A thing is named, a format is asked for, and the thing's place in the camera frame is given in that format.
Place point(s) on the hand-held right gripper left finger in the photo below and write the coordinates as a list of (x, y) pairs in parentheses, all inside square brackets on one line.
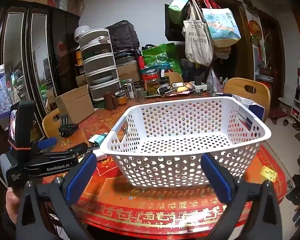
[(81, 177)]

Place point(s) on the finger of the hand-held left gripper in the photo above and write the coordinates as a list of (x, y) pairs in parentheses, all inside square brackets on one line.
[(72, 150), (47, 143)]

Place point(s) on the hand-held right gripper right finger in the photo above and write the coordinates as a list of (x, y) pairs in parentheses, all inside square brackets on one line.
[(217, 177)]

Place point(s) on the teal charger plug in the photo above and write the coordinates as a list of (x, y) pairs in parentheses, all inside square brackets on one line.
[(98, 139)]

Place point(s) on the white perforated plastic basket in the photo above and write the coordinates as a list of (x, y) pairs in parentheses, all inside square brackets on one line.
[(180, 155)]

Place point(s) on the person's left hand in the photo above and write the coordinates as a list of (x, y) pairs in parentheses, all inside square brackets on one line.
[(13, 202)]

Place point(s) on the wooden chair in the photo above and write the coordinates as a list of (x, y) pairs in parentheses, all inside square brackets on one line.
[(236, 87), (50, 126), (175, 76)]

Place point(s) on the black clamp holder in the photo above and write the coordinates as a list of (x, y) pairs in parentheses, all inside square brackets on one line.
[(66, 127)]

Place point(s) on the open cardboard box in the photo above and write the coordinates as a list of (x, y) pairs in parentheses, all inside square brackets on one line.
[(76, 107)]

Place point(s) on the yellow square sticker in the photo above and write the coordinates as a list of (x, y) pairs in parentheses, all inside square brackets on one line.
[(268, 173)]

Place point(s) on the brown ceramic pitcher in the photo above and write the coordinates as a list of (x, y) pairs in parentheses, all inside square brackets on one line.
[(110, 101)]

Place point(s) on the red patterned tablecloth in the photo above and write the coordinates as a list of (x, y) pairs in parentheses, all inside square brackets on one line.
[(140, 205)]

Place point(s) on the small orange jar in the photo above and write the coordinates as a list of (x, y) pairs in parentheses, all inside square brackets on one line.
[(121, 100)]

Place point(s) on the blue and white paper bag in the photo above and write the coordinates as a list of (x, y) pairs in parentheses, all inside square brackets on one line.
[(255, 108)]

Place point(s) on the dark wooden wardrobe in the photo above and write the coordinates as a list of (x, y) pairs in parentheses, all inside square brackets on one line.
[(62, 55)]

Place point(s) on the empty glass jar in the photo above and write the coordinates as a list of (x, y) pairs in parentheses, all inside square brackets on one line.
[(139, 95)]

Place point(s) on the white power strip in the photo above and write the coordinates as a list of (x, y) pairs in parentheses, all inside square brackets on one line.
[(201, 86)]

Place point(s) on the stacked plastic drawer organizer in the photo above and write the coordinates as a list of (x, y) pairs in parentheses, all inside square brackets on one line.
[(100, 62)]

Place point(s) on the white plastic bag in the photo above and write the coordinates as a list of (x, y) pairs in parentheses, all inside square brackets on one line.
[(213, 81)]

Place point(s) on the brown cardboard box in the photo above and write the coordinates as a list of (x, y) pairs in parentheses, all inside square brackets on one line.
[(127, 71)]

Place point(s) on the black power adapter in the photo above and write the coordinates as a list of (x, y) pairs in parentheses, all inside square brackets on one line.
[(198, 78)]

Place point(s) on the glass jar with red lid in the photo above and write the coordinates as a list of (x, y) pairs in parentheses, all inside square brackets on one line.
[(152, 82)]

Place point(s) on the white helmet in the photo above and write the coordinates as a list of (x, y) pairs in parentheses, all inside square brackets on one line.
[(80, 31)]

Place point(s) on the potted plant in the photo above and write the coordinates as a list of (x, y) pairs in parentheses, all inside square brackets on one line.
[(265, 70)]

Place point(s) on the black bag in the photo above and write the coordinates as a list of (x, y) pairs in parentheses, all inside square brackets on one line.
[(122, 36)]

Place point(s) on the green shopping bag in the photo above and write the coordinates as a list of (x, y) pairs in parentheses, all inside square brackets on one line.
[(162, 55)]

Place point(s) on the plastic wrapped bundle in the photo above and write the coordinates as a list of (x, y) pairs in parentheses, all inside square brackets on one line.
[(75, 5)]

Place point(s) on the beige canvas tote bag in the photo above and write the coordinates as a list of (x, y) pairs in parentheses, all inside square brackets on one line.
[(197, 42)]

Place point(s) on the printed blue green tote bag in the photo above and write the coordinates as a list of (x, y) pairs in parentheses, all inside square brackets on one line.
[(222, 27)]

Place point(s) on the green gift bag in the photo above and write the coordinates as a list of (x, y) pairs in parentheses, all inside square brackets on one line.
[(178, 5)]

